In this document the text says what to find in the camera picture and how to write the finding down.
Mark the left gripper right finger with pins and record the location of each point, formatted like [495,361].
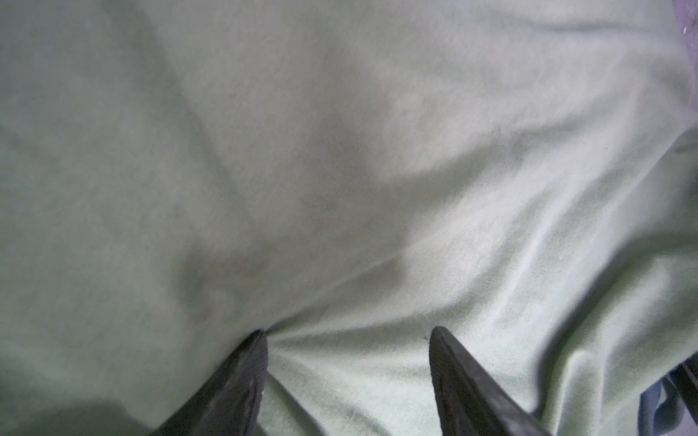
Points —
[469,401]

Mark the green tank top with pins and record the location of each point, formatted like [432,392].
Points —
[345,176]

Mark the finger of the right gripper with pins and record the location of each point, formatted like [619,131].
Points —
[684,377]

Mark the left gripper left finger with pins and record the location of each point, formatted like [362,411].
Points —
[229,402]

